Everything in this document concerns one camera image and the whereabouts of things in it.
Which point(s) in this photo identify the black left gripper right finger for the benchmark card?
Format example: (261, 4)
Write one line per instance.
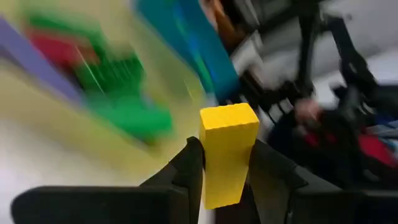
(295, 202)

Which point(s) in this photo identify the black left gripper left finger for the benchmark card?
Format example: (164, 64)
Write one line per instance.
(124, 205)

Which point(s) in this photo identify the yellow block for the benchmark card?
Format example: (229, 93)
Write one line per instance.
(228, 149)

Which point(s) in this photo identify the green block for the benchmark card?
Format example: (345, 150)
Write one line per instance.
(140, 121)
(62, 21)

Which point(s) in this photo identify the green studded brick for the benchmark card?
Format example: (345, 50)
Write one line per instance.
(112, 74)

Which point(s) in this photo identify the red block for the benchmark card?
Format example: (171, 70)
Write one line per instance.
(59, 49)

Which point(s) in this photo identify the purple block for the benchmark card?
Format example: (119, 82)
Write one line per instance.
(31, 59)

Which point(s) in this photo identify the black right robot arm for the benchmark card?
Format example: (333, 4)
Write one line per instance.
(335, 155)

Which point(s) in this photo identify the yellow plastic bin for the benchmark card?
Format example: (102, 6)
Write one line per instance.
(62, 133)

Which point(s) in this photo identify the teal plastic bin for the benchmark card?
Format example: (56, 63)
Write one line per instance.
(199, 53)

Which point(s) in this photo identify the black slotted bracket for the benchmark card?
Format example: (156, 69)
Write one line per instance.
(264, 105)

